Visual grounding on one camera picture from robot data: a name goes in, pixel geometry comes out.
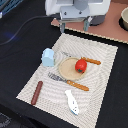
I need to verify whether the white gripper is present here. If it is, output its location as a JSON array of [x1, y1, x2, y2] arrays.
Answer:
[[45, 0, 111, 33]]

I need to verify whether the red toy tomato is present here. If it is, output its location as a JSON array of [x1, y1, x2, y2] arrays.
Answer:
[[75, 59, 87, 73]]

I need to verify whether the light blue toy carton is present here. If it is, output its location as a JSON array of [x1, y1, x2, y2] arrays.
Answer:
[[41, 48, 54, 67]]

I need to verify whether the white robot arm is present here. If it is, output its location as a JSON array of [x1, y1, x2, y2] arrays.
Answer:
[[45, 0, 111, 32]]

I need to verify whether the large grey pot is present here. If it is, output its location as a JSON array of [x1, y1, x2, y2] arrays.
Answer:
[[90, 15, 105, 26]]

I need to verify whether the round beige plate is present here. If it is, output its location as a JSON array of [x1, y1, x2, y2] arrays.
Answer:
[[58, 57, 84, 81]]

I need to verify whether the beige bowl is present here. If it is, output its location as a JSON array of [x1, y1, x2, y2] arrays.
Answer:
[[121, 7, 128, 30]]

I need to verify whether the knife with wooden handle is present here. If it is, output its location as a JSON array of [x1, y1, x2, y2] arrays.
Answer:
[[59, 50, 102, 66]]

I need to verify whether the black cable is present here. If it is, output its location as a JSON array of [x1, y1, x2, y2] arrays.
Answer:
[[0, 14, 62, 47]]

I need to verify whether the fork with wooden handle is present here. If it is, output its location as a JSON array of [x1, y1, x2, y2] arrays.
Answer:
[[48, 72, 89, 91]]

